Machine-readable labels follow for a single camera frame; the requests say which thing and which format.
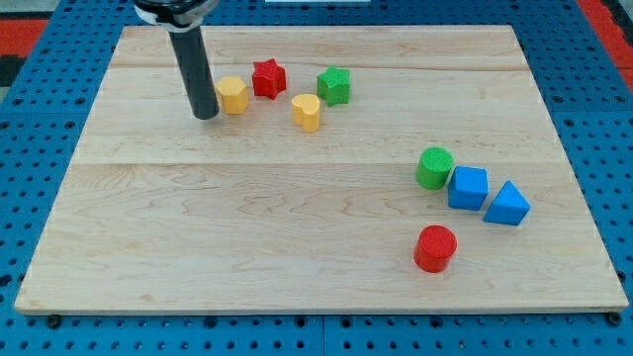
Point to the green star block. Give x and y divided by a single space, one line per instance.
333 86

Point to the red star block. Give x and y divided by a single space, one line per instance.
268 78

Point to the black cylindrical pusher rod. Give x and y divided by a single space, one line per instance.
193 64

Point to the green cylinder block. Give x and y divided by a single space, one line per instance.
433 168

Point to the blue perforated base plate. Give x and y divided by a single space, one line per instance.
47 106

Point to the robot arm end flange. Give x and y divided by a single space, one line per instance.
175 16

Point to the red cylinder block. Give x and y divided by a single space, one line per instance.
435 248

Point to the wooden board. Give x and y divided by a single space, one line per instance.
161 213

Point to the blue triangle block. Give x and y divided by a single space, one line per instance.
508 207

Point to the blue cube block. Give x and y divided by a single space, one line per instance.
468 188

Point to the yellow hexagon block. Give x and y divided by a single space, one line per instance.
233 94

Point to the yellow heart block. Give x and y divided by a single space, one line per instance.
306 112

